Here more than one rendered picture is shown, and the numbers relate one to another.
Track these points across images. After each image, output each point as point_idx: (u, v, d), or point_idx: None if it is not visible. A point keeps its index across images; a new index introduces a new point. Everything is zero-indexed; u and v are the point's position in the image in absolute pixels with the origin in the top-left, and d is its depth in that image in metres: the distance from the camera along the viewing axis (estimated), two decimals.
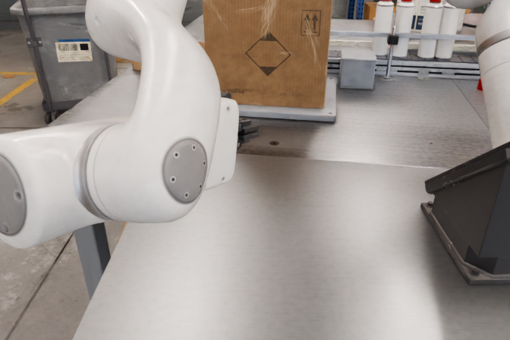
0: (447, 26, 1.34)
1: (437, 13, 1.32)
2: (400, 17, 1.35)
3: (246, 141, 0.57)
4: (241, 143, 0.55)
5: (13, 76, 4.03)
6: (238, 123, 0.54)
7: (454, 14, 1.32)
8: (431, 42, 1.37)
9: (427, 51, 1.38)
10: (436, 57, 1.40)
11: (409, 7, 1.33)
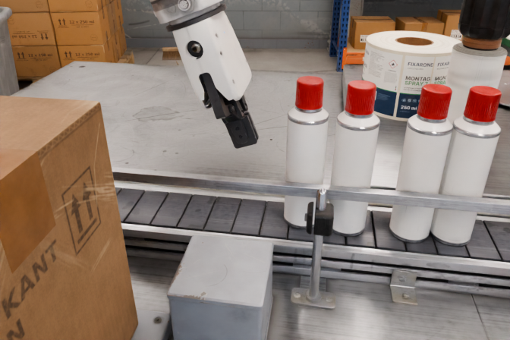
0: (462, 177, 0.53)
1: (437, 146, 0.51)
2: (344, 152, 0.54)
3: (246, 132, 0.56)
4: (244, 117, 0.55)
5: None
6: (245, 101, 0.57)
7: (481, 152, 0.51)
8: (422, 210, 0.55)
9: (413, 228, 0.56)
10: (433, 236, 0.58)
11: (364, 130, 0.51)
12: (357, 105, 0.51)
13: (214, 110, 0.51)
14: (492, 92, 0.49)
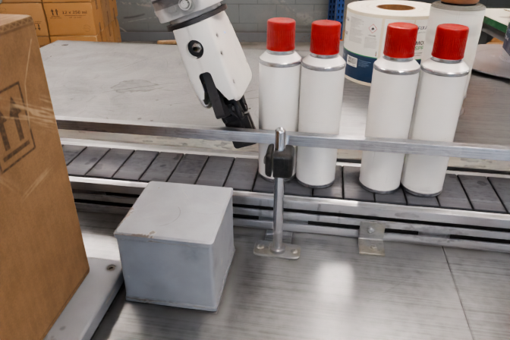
0: (430, 121, 0.50)
1: (403, 87, 0.49)
2: (309, 96, 0.51)
3: None
4: (244, 117, 0.55)
5: None
6: (245, 101, 0.57)
7: (449, 92, 0.48)
8: (390, 158, 0.53)
9: (382, 178, 0.54)
10: (404, 188, 0.56)
11: (328, 70, 0.49)
12: (320, 45, 0.49)
13: (214, 110, 0.51)
14: (459, 28, 0.47)
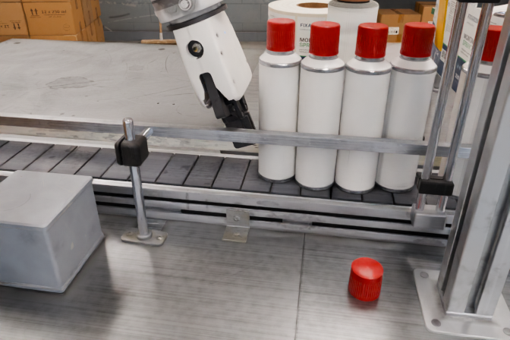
0: (406, 118, 0.51)
1: (376, 87, 0.49)
2: (305, 96, 0.51)
3: None
4: (244, 117, 0.55)
5: None
6: (245, 101, 0.57)
7: (423, 89, 0.49)
8: (365, 158, 0.53)
9: (357, 178, 0.54)
10: (380, 187, 0.56)
11: (324, 71, 0.49)
12: (317, 45, 0.49)
13: (214, 110, 0.51)
14: (427, 26, 0.48)
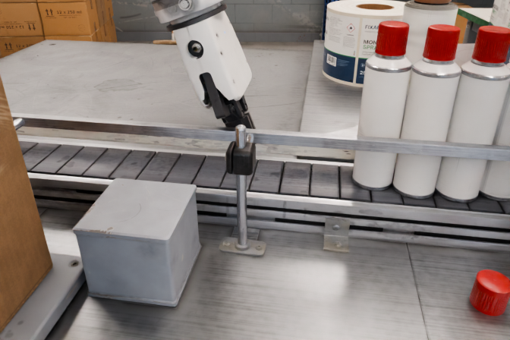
0: None
1: (496, 92, 0.47)
2: (417, 102, 0.49)
3: None
4: (244, 117, 0.55)
5: None
6: (245, 101, 0.57)
7: None
8: (476, 165, 0.51)
9: (465, 187, 0.53)
10: (485, 195, 0.55)
11: (443, 77, 0.47)
12: (436, 49, 0.47)
13: (214, 110, 0.51)
14: None
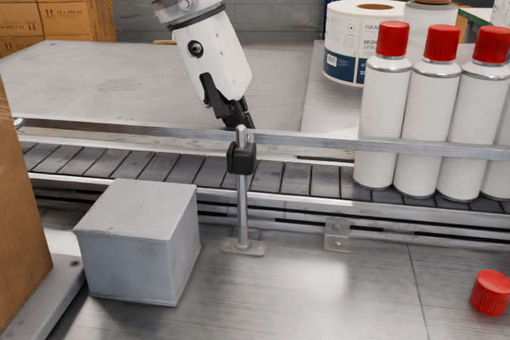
0: None
1: (497, 92, 0.47)
2: (418, 102, 0.49)
3: None
4: (244, 117, 0.55)
5: None
6: (245, 101, 0.57)
7: None
8: (476, 165, 0.51)
9: (465, 187, 0.53)
10: (486, 195, 0.55)
11: (443, 77, 0.47)
12: (436, 50, 0.47)
13: (214, 110, 0.51)
14: None
